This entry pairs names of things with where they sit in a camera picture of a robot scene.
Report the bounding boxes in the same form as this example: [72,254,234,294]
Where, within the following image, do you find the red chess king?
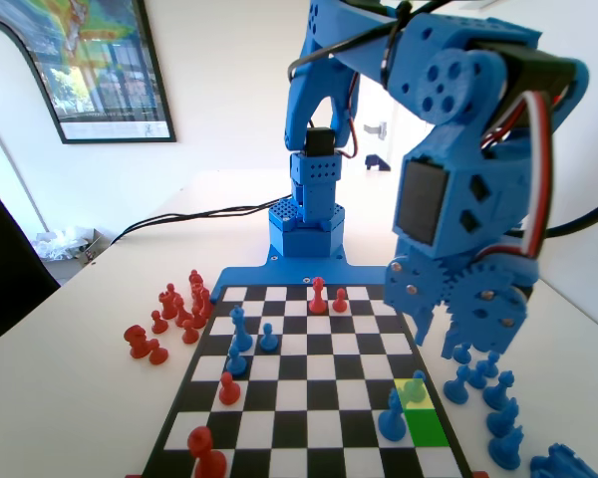
[186,425,228,478]

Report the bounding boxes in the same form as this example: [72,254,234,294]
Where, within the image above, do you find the red chess queen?
[308,276,328,315]

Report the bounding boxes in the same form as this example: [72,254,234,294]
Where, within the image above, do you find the black zip tie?
[381,1,414,90]

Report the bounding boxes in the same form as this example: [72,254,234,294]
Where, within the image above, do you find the small cardboard box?
[77,227,113,266]

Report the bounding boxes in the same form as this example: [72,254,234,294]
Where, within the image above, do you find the crumpled white plastic wrap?
[31,225,90,261]

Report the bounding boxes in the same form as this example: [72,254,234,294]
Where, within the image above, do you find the framed wall poster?
[0,0,177,146]

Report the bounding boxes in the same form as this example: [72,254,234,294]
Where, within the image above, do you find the blue board mount plate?
[212,243,395,306]

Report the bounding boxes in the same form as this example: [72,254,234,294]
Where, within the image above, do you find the blue chess king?
[227,305,254,354]

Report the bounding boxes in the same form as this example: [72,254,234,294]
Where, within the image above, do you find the black white chessboard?
[142,283,472,478]

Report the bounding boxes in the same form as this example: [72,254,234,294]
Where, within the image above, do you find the black table cable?
[124,202,280,240]
[110,197,293,246]

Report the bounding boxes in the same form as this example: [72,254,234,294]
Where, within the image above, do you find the red white black servo wire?
[477,92,554,260]

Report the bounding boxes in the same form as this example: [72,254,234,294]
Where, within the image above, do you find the small blue printed part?
[364,153,393,173]

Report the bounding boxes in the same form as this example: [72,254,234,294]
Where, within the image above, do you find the blue chess rook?
[530,442,579,478]

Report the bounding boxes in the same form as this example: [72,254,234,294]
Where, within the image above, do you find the blue chess queen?
[377,386,409,444]

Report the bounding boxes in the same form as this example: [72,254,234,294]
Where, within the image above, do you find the blue chess knight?
[486,397,520,439]
[488,425,525,472]

